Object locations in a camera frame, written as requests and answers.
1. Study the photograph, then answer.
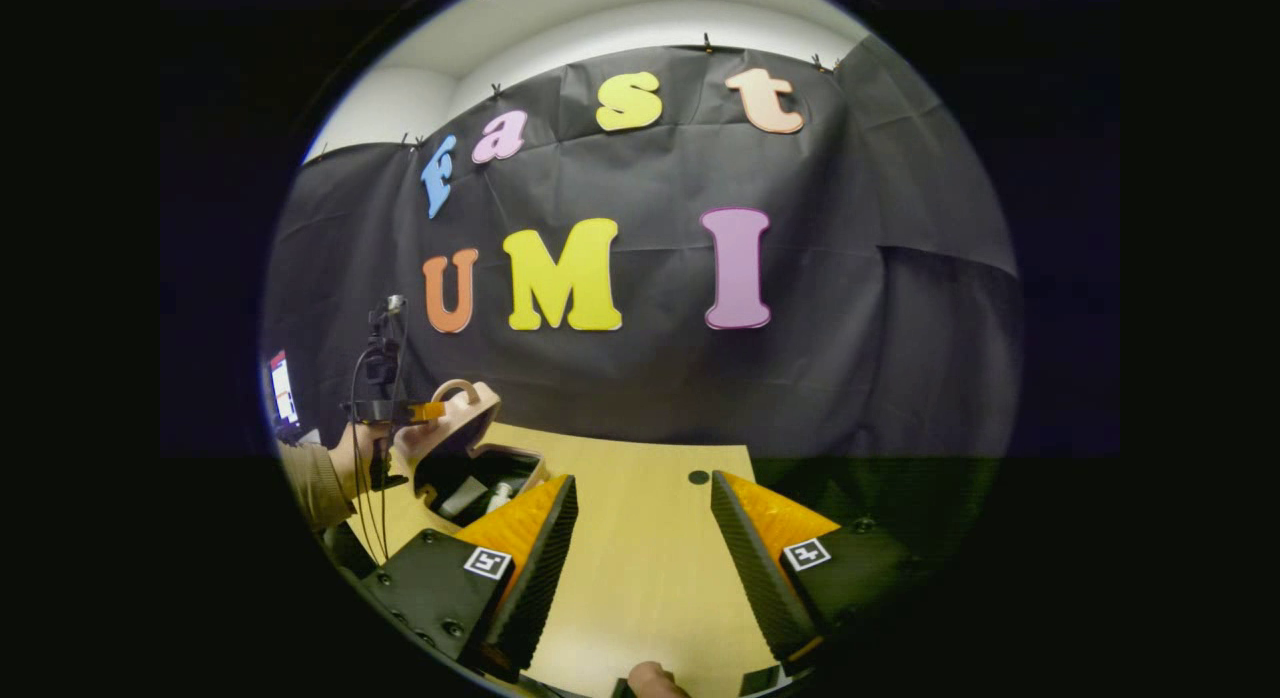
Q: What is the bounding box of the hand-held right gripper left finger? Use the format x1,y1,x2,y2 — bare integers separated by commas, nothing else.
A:
359,474,580,685

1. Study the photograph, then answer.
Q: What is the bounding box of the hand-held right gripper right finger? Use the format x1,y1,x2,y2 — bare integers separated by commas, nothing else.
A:
709,469,937,678

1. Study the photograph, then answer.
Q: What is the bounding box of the small pink suitcase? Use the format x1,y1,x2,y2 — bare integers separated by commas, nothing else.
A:
394,378,552,535

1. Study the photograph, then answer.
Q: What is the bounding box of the computer monitor screen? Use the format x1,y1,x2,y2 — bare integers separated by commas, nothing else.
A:
264,349,302,430

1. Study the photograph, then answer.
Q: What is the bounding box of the black backdrop cloth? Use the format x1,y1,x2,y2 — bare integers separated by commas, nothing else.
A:
262,36,1022,469

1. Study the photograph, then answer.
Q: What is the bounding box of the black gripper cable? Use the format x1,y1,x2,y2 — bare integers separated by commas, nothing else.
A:
347,306,405,566

